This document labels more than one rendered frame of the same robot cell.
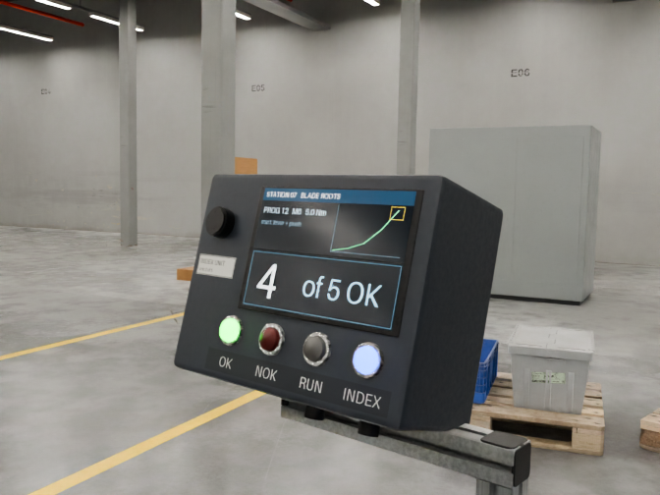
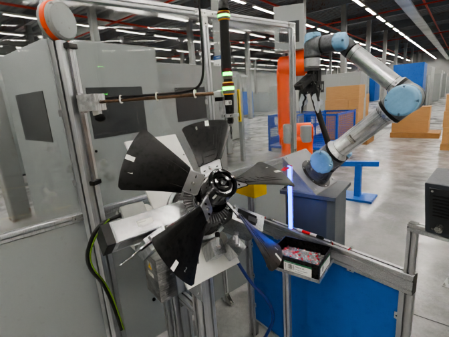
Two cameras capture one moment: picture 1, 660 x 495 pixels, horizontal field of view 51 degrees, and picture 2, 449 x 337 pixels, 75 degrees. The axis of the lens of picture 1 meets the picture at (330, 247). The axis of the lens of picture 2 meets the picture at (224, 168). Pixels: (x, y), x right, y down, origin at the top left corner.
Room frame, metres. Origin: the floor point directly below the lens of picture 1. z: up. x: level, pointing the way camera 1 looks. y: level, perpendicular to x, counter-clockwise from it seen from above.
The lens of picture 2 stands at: (1.56, -0.57, 1.53)
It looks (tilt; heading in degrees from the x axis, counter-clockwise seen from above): 14 degrees down; 192
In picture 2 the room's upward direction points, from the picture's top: 4 degrees counter-clockwise
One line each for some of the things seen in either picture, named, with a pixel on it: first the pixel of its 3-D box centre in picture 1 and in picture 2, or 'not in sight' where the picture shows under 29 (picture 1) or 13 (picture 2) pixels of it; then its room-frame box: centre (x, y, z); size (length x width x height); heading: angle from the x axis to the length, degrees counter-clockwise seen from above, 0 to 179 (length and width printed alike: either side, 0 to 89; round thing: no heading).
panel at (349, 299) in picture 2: not in sight; (309, 308); (0.24, -0.47, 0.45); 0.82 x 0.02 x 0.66; 50
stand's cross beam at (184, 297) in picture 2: not in sight; (192, 305); (0.41, -1.03, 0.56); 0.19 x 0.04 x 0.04; 50
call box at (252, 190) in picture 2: not in sight; (250, 186); (-0.02, -0.77, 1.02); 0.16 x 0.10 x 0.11; 50
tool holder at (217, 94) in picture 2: not in sight; (226, 103); (0.45, -0.78, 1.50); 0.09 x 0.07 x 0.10; 85
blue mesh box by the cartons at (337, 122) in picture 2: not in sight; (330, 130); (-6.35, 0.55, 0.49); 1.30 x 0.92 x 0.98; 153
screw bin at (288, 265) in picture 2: not in sight; (300, 256); (0.41, -0.52, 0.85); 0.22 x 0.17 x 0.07; 65
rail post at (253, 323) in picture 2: not in sight; (251, 281); (-0.04, -0.80, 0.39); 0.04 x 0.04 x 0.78; 50
